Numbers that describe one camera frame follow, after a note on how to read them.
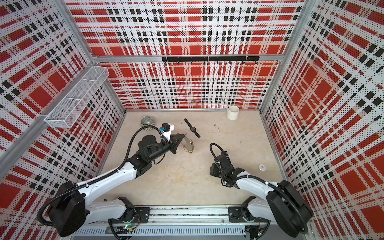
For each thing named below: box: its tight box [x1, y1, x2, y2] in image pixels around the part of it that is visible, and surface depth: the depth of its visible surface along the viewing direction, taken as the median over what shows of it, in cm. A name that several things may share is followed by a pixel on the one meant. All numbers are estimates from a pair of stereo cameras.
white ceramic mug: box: [226, 105, 240, 121], surface depth 116 cm
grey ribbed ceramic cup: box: [140, 115, 155, 132], surface depth 111 cm
